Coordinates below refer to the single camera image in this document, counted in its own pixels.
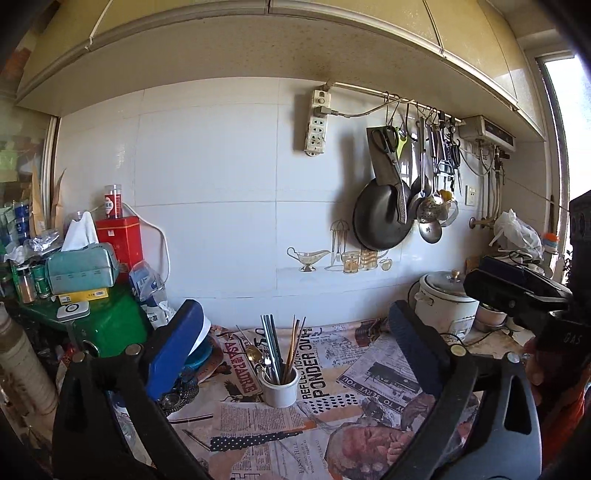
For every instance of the gold spoon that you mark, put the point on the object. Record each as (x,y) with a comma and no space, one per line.
(253,353)

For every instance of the yellow overhead cabinet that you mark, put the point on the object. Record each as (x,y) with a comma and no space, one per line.
(277,37)

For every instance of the person's orange clothing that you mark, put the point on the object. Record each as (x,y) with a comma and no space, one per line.
(568,415)

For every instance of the white water heater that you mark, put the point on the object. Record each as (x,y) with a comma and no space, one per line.
(485,129)

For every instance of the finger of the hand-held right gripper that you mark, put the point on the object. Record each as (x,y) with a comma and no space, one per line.
(503,297)
(526,274)

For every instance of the large white plastic bottle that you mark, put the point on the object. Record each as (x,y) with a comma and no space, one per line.
(23,360)

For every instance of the metal ladle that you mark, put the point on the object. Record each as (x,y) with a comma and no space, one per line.
(431,233)

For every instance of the metal hanging rail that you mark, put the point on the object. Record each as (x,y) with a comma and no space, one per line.
(385,95)

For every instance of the person's right hand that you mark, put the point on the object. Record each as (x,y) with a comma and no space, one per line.
(534,364)

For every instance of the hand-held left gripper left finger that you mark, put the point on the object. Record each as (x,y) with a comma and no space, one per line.
(173,346)

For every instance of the window frame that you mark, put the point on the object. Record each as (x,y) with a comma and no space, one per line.
(563,115)

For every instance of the white rice cooker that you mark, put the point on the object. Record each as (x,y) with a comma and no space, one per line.
(443,309)

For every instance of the orange lid bottle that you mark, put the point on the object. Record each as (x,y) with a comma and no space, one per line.
(551,240)

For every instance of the white plastic packet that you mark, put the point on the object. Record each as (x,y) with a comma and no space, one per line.
(159,309)

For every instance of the blue dish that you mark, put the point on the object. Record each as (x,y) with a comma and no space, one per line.
(203,357)

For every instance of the green peeler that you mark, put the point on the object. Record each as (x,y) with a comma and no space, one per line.
(400,147)

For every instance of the blue plastic packet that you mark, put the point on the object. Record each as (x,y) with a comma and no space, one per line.
(144,277)

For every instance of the newspaper print tablecloth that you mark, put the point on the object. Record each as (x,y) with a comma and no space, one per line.
(332,383)

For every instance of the white ceramic cup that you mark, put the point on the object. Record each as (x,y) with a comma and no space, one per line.
(280,392)

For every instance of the metal masher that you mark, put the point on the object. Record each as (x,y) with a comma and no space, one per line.
(444,164)

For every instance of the mesh strainer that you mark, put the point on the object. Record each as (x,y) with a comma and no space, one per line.
(451,214)

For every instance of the blue can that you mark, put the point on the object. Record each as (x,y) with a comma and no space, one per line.
(21,221)

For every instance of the teal tissue box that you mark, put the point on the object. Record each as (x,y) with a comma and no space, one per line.
(81,272)

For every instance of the white power strip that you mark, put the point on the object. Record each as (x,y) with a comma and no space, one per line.
(316,134)

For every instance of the brown spice jar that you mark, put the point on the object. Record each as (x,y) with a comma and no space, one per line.
(26,286)

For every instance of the white wall socket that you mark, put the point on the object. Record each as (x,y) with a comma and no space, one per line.
(471,195)

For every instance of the white rounded case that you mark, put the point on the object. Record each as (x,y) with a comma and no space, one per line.
(73,310)

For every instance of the white plastic bag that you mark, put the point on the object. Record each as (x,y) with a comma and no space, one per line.
(517,233)

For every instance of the black scissors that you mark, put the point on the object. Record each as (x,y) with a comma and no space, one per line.
(455,152)

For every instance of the yellow flat box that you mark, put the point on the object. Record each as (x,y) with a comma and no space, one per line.
(92,294)

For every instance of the black frying pan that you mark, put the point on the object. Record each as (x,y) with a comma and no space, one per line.
(376,217)

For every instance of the kitchen scissors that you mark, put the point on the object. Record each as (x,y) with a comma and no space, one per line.
(385,138)

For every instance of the red white canister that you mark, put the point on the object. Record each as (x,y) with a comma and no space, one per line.
(113,203)

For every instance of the metal slotted spoon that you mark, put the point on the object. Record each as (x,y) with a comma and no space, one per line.
(431,207)

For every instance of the kitchenware wall decal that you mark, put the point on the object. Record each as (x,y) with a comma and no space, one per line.
(351,263)

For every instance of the bunch of chopsticks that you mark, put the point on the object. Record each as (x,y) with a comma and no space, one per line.
(272,341)

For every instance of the red tin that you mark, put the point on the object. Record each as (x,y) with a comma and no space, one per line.
(117,244)

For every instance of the glass door cabinet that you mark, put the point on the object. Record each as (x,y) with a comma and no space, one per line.
(23,152)

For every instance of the green box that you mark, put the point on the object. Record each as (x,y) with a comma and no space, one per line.
(115,323)

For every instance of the water pipes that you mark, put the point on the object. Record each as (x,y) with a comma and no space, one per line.
(496,198)

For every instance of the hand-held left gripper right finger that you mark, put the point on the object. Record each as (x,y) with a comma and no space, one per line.
(415,346)

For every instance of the pink bowl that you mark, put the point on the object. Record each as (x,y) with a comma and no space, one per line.
(491,318)

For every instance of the green spice jar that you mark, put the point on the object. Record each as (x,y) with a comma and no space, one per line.
(42,281)

